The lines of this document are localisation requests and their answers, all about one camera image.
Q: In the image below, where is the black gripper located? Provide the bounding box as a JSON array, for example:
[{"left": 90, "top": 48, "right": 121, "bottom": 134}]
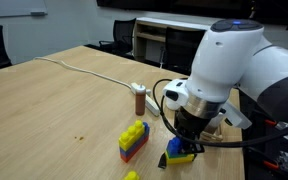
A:
[{"left": 158, "top": 107, "right": 210, "bottom": 169}]

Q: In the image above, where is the blue and green Lego block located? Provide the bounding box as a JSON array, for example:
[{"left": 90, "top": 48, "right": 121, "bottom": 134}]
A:
[{"left": 166, "top": 137, "right": 185, "bottom": 158}]

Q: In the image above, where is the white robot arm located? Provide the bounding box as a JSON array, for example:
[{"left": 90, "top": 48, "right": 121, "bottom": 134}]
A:
[{"left": 158, "top": 19, "right": 288, "bottom": 168}]

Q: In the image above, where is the solo yellow Lego brick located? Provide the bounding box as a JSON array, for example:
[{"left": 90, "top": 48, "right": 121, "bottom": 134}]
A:
[{"left": 165, "top": 151, "right": 195, "bottom": 165}]

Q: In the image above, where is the yellow blue red Lego stack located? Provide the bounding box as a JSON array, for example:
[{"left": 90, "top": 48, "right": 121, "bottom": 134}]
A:
[{"left": 118, "top": 120, "right": 150, "bottom": 163}]

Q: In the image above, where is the small yellow Lego piece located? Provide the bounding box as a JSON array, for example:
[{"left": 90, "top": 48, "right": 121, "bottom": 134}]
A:
[{"left": 123, "top": 171, "right": 140, "bottom": 180}]

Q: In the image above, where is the white power strip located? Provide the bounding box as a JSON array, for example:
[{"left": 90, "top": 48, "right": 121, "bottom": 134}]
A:
[{"left": 131, "top": 83, "right": 160, "bottom": 116}]

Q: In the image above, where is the brown sauce squeeze bottle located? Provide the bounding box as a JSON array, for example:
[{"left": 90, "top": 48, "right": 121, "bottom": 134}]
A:
[{"left": 135, "top": 85, "right": 146, "bottom": 116}]

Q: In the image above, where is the wooden shelf cabinet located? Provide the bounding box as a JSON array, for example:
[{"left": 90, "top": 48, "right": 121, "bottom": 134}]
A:
[{"left": 133, "top": 17, "right": 209, "bottom": 63}]

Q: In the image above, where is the black office chair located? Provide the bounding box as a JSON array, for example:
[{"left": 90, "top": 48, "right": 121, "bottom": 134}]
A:
[{"left": 99, "top": 19, "right": 136, "bottom": 55}]

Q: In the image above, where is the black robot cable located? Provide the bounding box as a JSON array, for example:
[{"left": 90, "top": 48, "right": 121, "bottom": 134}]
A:
[{"left": 152, "top": 78, "right": 288, "bottom": 149}]

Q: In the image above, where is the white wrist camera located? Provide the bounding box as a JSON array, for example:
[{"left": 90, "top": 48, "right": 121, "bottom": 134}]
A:
[{"left": 162, "top": 79, "right": 189, "bottom": 110}]

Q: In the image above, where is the white power cable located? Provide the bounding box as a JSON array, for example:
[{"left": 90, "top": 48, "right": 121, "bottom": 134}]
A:
[{"left": 33, "top": 56, "right": 133, "bottom": 90}]

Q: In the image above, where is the wall whiteboard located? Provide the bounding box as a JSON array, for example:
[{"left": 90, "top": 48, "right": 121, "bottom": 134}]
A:
[{"left": 0, "top": 0, "right": 48, "bottom": 17}]

